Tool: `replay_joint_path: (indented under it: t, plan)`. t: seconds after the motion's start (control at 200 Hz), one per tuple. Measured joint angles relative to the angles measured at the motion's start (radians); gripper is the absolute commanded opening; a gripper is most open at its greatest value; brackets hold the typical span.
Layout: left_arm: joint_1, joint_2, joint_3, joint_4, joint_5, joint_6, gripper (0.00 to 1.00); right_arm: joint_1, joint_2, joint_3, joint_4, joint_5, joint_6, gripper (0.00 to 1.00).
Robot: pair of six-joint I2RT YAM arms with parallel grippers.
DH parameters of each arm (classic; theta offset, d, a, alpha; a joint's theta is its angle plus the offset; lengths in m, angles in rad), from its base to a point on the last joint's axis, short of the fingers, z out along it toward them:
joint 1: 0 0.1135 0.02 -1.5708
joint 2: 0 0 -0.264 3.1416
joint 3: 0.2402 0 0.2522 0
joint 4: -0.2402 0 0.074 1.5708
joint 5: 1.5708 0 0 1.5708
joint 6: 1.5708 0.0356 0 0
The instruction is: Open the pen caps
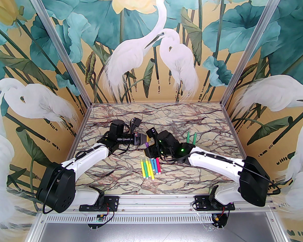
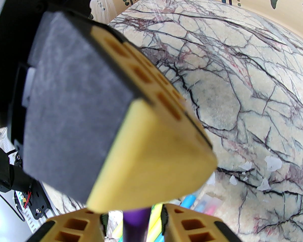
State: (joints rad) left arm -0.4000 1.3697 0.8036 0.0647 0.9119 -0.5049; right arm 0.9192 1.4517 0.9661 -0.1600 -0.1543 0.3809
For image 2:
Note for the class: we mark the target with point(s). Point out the blue marker pen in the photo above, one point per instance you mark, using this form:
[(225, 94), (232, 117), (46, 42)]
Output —
[(189, 201)]

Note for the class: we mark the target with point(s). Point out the purple marker pen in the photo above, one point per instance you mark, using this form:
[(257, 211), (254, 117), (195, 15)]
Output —
[(136, 225)]

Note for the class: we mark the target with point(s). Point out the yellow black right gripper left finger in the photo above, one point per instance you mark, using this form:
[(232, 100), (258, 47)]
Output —
[(73, 228)]

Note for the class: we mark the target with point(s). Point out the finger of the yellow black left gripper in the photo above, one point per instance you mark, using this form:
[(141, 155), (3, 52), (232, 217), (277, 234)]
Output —
[(91, 122)]

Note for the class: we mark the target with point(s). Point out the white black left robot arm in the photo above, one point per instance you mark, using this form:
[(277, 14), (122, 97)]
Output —
[(0, 170)]

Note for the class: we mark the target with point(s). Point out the pink marker pen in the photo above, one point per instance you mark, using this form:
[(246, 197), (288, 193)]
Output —
[(209, 208)]

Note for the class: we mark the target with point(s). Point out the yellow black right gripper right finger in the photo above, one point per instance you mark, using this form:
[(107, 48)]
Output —
[(192, 228)]

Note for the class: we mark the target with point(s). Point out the yellow marker pen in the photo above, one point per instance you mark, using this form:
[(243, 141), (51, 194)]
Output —
[(155, 220), (116, 233)]

